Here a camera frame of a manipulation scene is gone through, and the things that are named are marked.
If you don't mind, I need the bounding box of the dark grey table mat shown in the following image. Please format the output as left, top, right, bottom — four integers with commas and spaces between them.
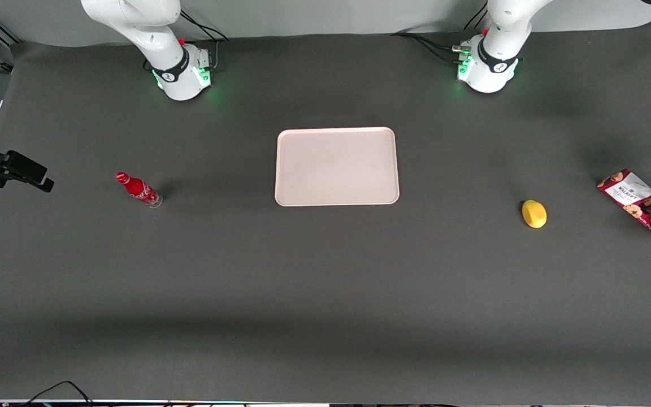
0, 20, 651, 406

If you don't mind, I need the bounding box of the black arm base cable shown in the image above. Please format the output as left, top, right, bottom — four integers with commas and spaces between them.
180, 8, 230, 73
391, 31, 473, 64

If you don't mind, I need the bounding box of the black cable at table edge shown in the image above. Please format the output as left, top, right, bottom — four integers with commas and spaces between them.
19, 380, 96, 407

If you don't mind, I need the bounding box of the red tartan cookie box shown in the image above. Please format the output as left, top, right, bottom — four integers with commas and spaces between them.
597, 168, 651, 245

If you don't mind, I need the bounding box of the yellow lemon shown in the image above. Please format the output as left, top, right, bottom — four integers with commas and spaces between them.
522, 200, 548, 229

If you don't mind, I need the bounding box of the white rectangular tray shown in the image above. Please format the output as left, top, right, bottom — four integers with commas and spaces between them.
275, 127, 401, 207

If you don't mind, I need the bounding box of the black left arm base cable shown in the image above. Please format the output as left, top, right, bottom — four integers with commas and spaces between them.
391, 31, 473, 64

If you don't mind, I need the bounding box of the red cola bottle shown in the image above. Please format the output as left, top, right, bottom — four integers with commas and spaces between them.
115, 172, 163, 209

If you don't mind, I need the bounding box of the black right arm base cable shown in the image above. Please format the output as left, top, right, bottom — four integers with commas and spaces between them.
180, 8, 230, 73

